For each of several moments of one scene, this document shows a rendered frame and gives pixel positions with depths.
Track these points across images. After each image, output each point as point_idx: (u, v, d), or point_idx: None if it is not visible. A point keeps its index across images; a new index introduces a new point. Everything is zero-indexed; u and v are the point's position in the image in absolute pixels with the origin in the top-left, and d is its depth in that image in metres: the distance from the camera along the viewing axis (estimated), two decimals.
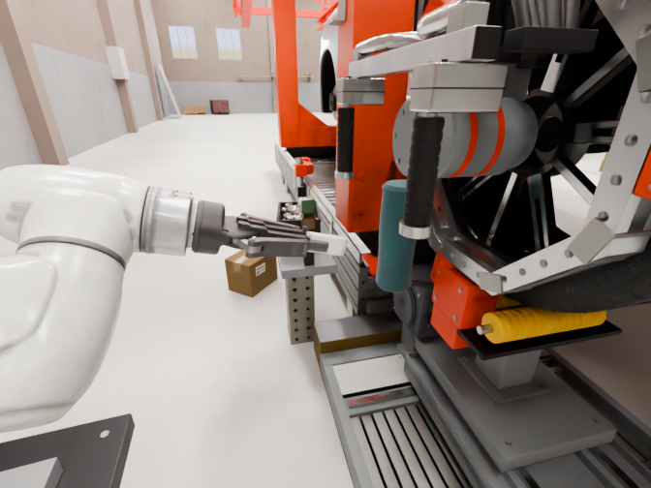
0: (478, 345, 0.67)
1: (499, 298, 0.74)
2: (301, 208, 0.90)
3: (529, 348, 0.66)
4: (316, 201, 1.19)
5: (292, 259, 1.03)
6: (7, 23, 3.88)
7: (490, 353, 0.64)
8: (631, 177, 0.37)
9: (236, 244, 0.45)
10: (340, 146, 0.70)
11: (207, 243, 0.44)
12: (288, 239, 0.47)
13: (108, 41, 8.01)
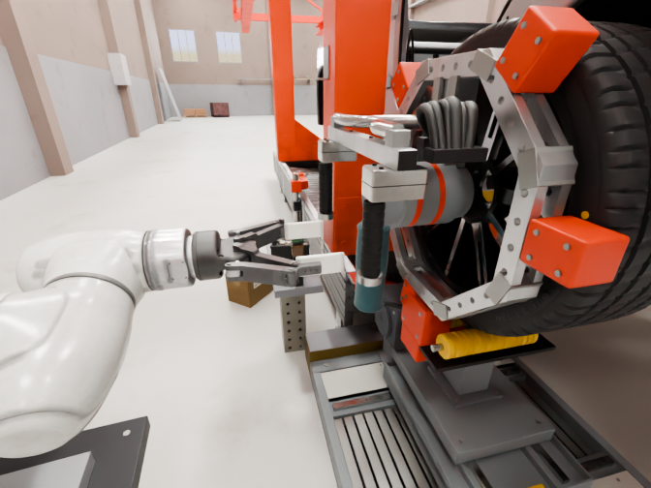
0: (433, 359, 0.81)
1: (454, 320, 0.88)
2: (292, 238, 1.04)
3: (475, 362, 0.80)
4: None
5: None
6: (15, 38, 4.03)
7: (442, 367, 0.79)
8: (517, 247, 0.51)
9: (230, 241, 0.54)
10: (321, 194, 0.85)
11: None
12: None
13: (109, 47, 8.15)
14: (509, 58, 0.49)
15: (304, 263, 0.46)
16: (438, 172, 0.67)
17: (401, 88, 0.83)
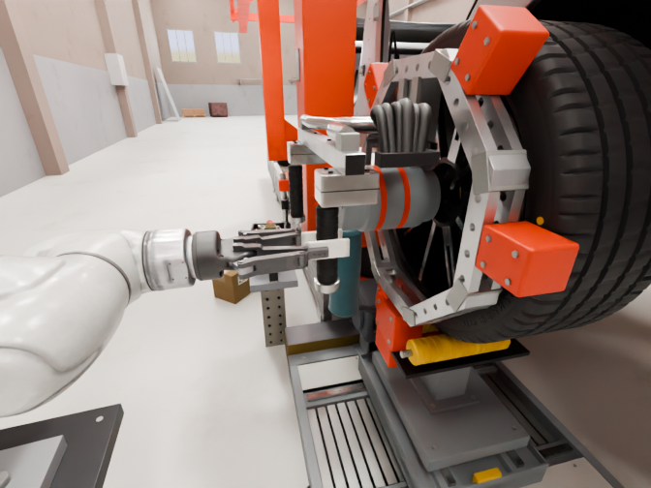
0: (404, 365, 0.79)
1: (427, 324, 0.87)
2: None
3: (446, 368, 0.79)
4: (285, 223, 1.38)
5: (260, 275, 1.21)
6: (10, 39, 4.06)
7: (412, 373, 0.77)
8: (473, 254, 0.50)
9: (232, 240, 0.54)
10: (291, 197, 0.83)
11: None
12: None
13: (107, 47, 8.19)
14: (462, 59, 0.48)
15: (313, 248, 0.51)
16: (403, 175, 0.66)
17: (372, 89, 0.82)
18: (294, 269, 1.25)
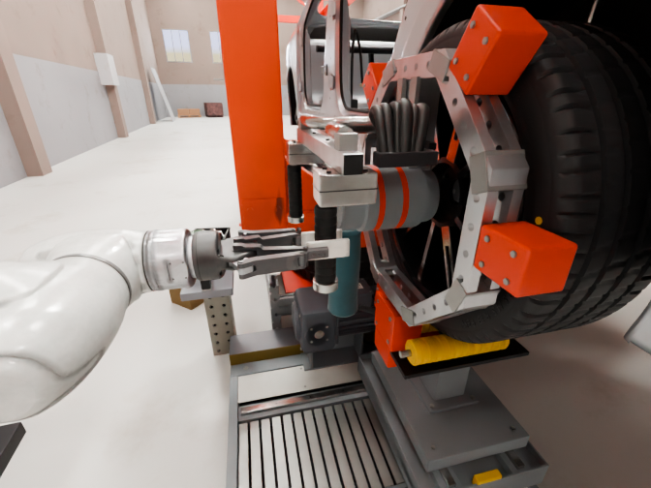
0: (403, 365, 0.79)
1: (427, 324, 0.87)
2: None
3: (445, 368, 0.79)
4: (229, 228, 1.32)
5: (194, 283, 1.16)
6: None
7: (411, 373, 0.77)
8: (472, 254, 0.50)
9: (232, 240, 0.54)
10: (290, 197, 0.83)
11: None
12: None
13: (97, 47, 8.14)
14: (460, 59, 0.48)
15: (313, 248, 0.51)
16: (401, 175, 0.66)
17: (371, 89, 0.82)
18: (232, 276, 1.20)
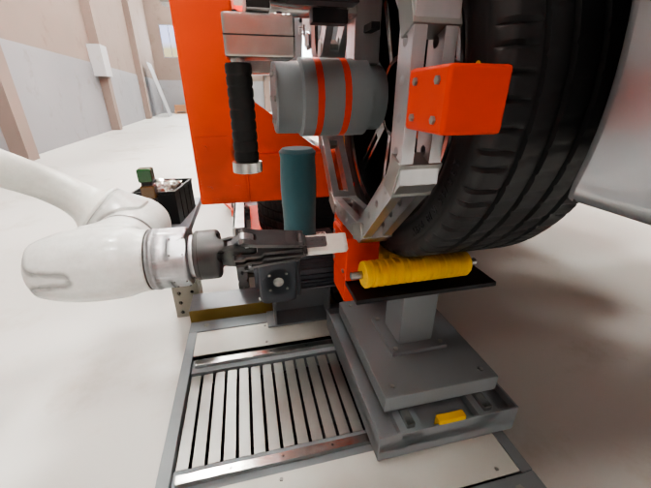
0: (356, 292, 0.73)
1: (387, 255, 0.80)
2: (137, 177, 0.96)
3: (402, 295, 0.72)
4: (190, 178, 1.26)
5: None
6: None
7: (363, 298, 0.70)
8: (403, 112, 0.43)
9: None
10: None
11: None
12: (279, 262, 0.55)
13: (89, 39, 8.07)
14: None
15: (311, 238, 0.53)
16: (344, 65, 0.59)
17: None
18: (189, 224, 1.13)
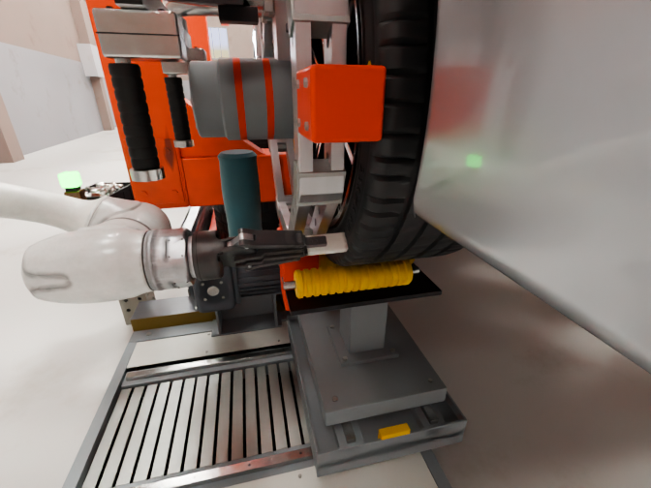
0: (294, 302, 0.70)
1: (330, 262, 0.77)
2: (60, 182, 0.92)
3: (340, 305, 0.69)
4: None
5: None
6: None
7: (298, 309, 0.68)
8: (296, 117, 0.40)
9: None
10: (171, 115, 0.74)
11: None
12: (279, 262, 0.55)
13: (80, 38, 8.03)
14: None
15: (311, 238, 0.53)
16: (265, 65, 0.56)
17: None
18: None
